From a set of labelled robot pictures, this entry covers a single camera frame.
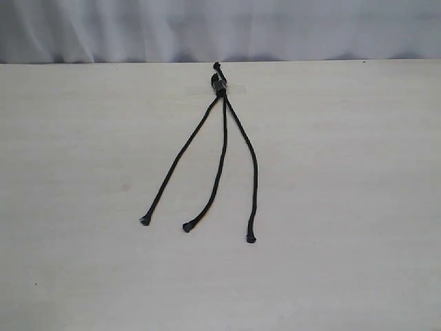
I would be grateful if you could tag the clear adhesive tape strip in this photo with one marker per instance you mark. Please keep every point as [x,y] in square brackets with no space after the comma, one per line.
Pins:
[206,90]

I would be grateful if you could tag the white fabric backdrop curtain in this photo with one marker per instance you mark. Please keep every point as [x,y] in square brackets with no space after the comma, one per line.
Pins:
[209,31]

